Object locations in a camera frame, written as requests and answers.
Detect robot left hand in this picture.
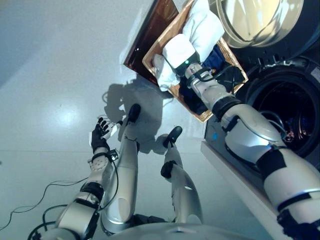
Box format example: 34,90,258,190
88,115,124,155

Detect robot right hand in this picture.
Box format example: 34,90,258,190
161,33,202,76

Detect white cloth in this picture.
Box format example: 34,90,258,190
152,0,225,92

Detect black garment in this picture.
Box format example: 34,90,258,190
179,65,244,115

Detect wicker laundry basket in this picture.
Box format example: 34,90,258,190
142,0,249,123

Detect blue garment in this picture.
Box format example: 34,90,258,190
200,47,225,74

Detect brown wooden stool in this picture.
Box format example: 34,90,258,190
123,0,180,76

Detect silver robot left leg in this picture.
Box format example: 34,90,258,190
100,103,142,230

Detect silver robot leg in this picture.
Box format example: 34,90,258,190
100,103,142,230
160,125,204,225

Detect round glass washer door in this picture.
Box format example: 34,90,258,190
208,0,320,50

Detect silver robot right leg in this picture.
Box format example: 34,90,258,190
160,125,204,225

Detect grey robot torso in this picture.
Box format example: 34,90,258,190
104,221,276,240

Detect white washer plinth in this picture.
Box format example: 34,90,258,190
200,140,284,226

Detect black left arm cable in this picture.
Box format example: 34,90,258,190
98,156,120,211

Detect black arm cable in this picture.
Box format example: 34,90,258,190
196,65,246,94
98,156,120,211

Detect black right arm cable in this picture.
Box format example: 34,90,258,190
196,65,246,94

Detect thin black floor cable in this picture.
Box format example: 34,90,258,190
0,176,89,231

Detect thick black cable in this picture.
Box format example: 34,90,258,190
26,204,69,240

